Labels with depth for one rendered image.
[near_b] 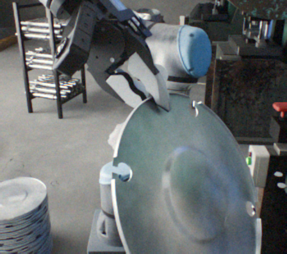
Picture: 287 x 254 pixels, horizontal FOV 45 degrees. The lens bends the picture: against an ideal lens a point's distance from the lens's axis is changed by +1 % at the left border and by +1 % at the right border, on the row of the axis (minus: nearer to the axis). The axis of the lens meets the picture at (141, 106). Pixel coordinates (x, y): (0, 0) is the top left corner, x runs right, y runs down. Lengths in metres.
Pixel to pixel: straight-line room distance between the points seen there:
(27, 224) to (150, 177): 1.16
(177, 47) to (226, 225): 0.43
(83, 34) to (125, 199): 0.20
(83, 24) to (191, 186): 0.25
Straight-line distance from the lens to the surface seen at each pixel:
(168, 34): 0.83
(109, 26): 0.46
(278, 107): 1.30
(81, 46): 0.41
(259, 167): 1.27
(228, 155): 0.57
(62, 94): 3.04
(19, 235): 1.57
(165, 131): 0.47
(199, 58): 0.82
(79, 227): 1.87
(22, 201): 1.59
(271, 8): 2.26
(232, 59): 2.48
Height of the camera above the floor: 1.22
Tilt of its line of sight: 22 degrees down
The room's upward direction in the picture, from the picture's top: straight up
